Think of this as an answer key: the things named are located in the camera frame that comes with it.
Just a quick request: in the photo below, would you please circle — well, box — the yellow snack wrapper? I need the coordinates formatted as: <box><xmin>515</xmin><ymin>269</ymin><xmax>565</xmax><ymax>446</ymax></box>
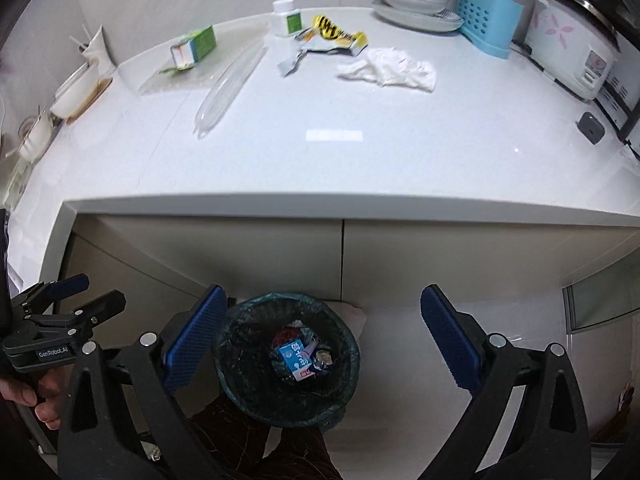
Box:
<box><xmin>295</xmin><ymin>14</ymin><xmax>369</xmax><ymax>56</ymax></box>

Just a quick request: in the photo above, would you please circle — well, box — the red mesh net bag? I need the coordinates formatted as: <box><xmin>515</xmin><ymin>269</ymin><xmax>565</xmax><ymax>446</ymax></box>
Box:
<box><xmin>273</xmin><ymin>327</ymin><xmax>302</xmax><ymax>347</ymax></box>

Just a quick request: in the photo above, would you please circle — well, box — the blue white milk carton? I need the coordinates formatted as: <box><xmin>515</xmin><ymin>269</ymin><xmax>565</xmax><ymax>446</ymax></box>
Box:
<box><xmin>273</xmin><ymin>339</ymin><xmax>318</xmax><ymax>382</ymax></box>

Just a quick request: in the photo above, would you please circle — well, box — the white tissue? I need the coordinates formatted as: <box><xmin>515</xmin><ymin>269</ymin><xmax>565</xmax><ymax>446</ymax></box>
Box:
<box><xmin>337</xmin><ymin>48</ymin><xmax>437</xmax><ymax>92</ymax></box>

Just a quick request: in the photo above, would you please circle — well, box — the black mesh trash bin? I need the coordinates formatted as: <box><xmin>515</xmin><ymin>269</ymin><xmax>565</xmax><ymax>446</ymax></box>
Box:
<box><xmin>212</xmin><ymin>292</ymin><xmax>360</xmax><ymax>431</ymax></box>

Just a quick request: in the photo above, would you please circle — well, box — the white rice cooker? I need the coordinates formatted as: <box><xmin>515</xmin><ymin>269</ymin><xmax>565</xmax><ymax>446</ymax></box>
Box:
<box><xmin>524</xmin><ymin>0</ymin><xmax>620</xmax><ymax>101</ymax></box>

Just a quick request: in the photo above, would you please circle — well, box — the green white small carton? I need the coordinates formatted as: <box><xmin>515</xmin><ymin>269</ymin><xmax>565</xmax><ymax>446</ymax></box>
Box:
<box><xmin>160</xmin><ymin>25</ymin><xmax>217</xmax><ymax>74</ymax></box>

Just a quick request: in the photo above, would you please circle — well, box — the small black puck device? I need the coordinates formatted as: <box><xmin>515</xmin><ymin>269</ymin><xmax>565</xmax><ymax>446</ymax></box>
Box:
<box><xmin>577</xmin><ymin>112</ymin><xmax>605</xmax><ymax>145</ymax></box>

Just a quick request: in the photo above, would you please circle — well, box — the torn silver wrapper strip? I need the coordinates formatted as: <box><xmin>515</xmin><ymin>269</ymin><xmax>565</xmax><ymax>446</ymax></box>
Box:
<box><xmin>278</xmin><ymin>50</ymin><xmax>306</xmax><ymax>77</ymax></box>

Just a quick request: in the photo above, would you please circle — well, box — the blue striped plate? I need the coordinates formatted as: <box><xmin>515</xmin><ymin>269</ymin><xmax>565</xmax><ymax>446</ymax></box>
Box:
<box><xmin>371</xmin><ymin>0</ymin><xmax>463</xmax><ymax>34</ymax></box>

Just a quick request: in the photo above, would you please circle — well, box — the white stacked bowls left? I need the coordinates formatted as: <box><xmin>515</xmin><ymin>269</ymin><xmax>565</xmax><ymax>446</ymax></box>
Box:
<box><xmin>50</xmin><ymin>62</ymin><xmax>100</xmax><ymax>119</ymax></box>

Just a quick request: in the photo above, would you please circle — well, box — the long clear plastic sleeve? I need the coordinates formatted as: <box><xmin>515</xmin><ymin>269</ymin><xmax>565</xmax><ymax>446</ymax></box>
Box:
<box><xmin>193</xmin><ymin>39</ymin><xmax>267</xmax><ymax>139</ymax></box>

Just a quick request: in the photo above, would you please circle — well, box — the wooden coaster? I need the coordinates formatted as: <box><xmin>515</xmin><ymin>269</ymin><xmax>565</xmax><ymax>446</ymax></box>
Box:
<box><xmin>65</xmin><ymin>77</ymin><xmax>113</xmax><ymax>125</ymax></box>

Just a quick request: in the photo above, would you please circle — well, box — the blue plastic utensil caddy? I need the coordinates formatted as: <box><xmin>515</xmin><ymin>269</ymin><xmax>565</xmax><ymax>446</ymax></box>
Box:
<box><xmin>456</xmin><ymin>0</ymin><xmax>524</xmax><ymax>58</ymax></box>

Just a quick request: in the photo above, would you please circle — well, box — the white utensil holder cup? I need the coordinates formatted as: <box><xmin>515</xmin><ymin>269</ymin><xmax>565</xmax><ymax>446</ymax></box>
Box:
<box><xmin>68</xmin><ymin>25</ymin><xmax>116</xmax><ymax>78</ymax></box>

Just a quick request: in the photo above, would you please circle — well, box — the bubble wrap sheet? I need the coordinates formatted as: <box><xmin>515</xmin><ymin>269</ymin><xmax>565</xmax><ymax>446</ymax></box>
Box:
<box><xmin>139</xmin><ymin>15</ymin><xmax>269</xmax><ymax>96</ymax></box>

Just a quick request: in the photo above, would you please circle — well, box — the person's left hand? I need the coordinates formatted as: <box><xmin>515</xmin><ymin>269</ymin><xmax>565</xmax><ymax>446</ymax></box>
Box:
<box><xmin>0</xmin><ymin>367</ymin><xmax>67</xmax><ymax>430</ymax></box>

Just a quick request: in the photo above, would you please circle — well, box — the white pill bottle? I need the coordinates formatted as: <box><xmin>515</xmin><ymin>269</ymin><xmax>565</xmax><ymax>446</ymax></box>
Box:
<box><xmin>270</xmin><ymin>0</ymin><xmax>303</xmax><ymax>38</ymax></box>

